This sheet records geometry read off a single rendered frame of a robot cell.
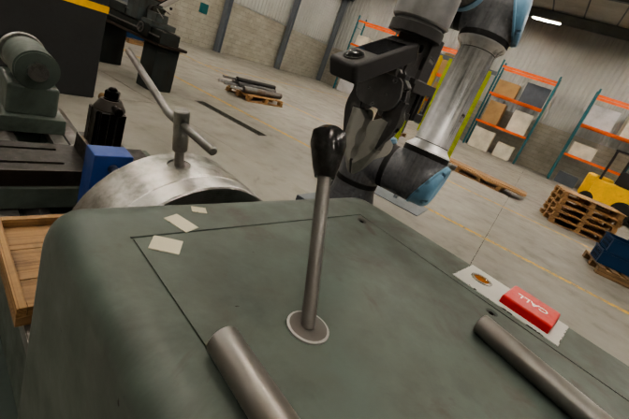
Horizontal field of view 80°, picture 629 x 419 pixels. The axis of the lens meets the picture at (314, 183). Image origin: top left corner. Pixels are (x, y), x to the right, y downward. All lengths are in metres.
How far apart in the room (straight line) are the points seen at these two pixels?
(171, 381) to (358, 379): 0.13
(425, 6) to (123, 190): 0.46
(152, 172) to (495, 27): 0.76
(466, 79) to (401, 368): 0.73
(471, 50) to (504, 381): 0.73
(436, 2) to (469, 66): 0.46
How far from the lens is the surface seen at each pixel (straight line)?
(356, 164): 0.52
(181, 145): 0.57
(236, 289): 0.33
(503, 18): 0.98
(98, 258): 0.34
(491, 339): 0.43
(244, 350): 0.25
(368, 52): 0.47
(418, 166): 0.91
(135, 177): 0.58
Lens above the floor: 1.45
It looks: 18 degrees down
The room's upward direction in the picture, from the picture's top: 21 degrees clockwise
